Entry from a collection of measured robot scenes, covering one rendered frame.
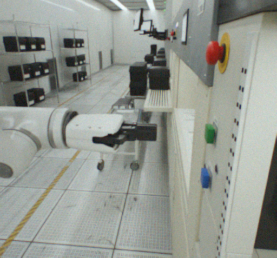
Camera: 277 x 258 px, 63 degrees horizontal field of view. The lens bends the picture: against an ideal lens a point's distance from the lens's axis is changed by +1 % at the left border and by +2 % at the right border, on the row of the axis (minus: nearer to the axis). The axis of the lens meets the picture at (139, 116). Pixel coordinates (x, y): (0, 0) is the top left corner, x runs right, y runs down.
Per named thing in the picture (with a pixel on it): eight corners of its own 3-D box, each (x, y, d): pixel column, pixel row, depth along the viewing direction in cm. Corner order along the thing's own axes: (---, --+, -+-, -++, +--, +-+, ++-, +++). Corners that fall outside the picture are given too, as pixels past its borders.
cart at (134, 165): (112, 136, 342) (110, 106, 326) (146, 137, 339) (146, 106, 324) (96, 172, 249) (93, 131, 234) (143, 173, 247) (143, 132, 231)
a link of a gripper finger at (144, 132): (124, 138, 46) (156, 139, 45) (121, 145, 43) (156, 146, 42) (123, 123, 45) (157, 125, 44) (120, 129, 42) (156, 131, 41)
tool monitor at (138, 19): (133, 38, 343) (133, 11, 332) (167, 38, 339) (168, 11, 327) (130, 37, 305) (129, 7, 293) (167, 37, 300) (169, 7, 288)
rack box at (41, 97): (39, 103, 455) (37, 90, 447) (26, 103, 459) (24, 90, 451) (46, 99, 484) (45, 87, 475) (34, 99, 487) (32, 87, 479)
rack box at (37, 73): (34, 78, 438) (32, 64, 430) (21, 78, 441) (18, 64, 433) (43, 75, 467) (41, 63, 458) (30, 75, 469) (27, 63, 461)
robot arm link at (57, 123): (68, 138, 53) (81, 138, 52) (51, 156, 44) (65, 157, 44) (65, 103, 50) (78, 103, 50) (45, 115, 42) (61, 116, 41)
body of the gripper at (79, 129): (78, 136, 53) (125, 137, 52) (59, 157, 43) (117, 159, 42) (75, 104, 50) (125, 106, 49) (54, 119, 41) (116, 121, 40)
